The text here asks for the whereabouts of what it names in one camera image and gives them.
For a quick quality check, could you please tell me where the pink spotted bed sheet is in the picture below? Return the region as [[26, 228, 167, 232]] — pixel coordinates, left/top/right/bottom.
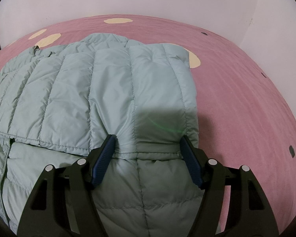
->
[[0, 15, 296, 237]]

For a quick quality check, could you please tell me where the light green puffer jacket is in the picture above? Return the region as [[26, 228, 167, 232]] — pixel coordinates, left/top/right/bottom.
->
[[0, 34, 205, 237]]

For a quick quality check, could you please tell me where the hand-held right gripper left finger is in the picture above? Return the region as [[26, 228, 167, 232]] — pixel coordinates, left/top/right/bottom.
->
[[17, 134, 118, 237]]

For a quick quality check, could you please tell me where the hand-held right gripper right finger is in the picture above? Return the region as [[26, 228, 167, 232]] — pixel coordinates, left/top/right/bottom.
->
[[180, 136, 280, 237]]

